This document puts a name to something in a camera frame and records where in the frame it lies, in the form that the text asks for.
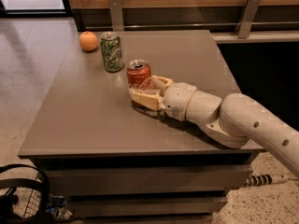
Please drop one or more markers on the green soda can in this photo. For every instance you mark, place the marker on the green soda can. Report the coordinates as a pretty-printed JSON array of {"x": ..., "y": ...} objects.
[{"x": 110, "y": 44}]

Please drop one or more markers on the red coke can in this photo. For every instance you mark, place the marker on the red coke can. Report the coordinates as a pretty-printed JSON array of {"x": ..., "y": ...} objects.
[{"x": 139, "y": 75}]

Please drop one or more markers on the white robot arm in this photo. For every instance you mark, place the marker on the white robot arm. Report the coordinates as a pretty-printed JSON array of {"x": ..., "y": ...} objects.
[{"x": 232, "y": 121}]

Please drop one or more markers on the right metal bracket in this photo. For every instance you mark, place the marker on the right metal bracket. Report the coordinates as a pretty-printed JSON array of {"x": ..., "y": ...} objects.
[{"x": 243, "y": 28}]

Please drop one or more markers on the wire basket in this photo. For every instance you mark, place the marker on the wire basket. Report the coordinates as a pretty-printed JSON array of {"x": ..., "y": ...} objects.
[{"x": 32, "y": 202}]

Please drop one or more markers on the horizontal metal rail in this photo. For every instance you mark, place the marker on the horizontal metal rail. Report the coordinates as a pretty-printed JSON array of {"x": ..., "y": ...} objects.
[{"x": 287, "y": 25}]

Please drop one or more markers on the white power strip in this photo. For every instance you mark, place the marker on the white power strip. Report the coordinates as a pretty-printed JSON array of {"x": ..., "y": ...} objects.
[{"x": 261, "y": 180}]

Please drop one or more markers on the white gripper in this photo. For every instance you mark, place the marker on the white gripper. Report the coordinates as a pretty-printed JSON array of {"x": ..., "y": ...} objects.
[{"x": 178, "y": 98}]

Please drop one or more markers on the left metal bracket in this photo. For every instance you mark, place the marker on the left metal bracket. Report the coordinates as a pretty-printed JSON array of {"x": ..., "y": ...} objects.
[{"x": 116, "y": 15}]

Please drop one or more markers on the crumpled plastic wrapper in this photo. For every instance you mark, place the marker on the crumpled plastic wrapper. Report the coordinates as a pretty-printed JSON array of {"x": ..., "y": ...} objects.
[{"x": 57, "y": 207}]

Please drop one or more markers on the grey side counter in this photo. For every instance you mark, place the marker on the grey side counter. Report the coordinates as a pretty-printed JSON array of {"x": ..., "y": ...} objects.
[{"x": 257, "y": 37}]

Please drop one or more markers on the metal bracket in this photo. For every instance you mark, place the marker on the metal bracket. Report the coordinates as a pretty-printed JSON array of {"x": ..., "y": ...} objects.
[
  {"x": 243, "y": 28},
  {"x": 116, "y": 15}
]

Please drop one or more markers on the grey drawer cabinet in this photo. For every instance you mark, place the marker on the grey drawer cabinet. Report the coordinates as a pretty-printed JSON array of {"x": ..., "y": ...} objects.
[{"x": 117, "y": 164}]

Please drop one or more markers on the orange fruit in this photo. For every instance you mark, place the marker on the orange fruit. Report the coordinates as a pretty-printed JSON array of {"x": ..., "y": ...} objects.
[{"x": 88, "y": 41}]

